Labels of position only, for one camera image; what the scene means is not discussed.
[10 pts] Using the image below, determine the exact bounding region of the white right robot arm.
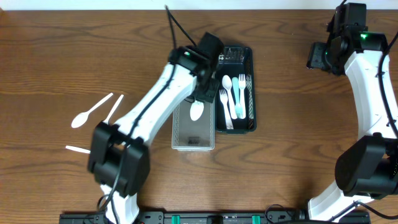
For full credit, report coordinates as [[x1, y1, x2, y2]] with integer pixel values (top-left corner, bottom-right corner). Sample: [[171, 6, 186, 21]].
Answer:
[[307, 31, 397, 222]]

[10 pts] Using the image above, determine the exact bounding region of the white plastic spoon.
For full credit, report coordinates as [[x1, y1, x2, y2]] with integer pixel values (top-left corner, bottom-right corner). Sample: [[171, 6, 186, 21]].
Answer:
[[222, 75, 238, 119], [190, 100, 204, 121], [65, 146, 91, 154], [71, 93, 114, 128], [103, 95, 124, 124]]

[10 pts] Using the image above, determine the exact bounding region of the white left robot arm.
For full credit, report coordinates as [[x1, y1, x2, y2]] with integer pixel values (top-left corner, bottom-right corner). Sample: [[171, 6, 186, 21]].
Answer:
[[88, 46, 224, 223]]

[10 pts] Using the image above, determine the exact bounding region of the black aluminium rail with clips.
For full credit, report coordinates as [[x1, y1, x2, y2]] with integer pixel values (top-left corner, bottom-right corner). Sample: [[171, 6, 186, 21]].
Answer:
[[58, 203, 373, 224]]

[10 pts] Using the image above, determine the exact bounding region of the clear white plastic basket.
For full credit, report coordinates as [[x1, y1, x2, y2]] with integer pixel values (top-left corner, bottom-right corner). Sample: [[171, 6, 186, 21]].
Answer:
[[172, 100, 215, 151]]

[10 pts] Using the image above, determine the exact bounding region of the white plastic fork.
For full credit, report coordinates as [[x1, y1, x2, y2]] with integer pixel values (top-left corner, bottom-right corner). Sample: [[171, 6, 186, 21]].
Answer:
[[239, 74, 246, 119], [220, 89, 234, 129], [232, 77, 243, 119]]

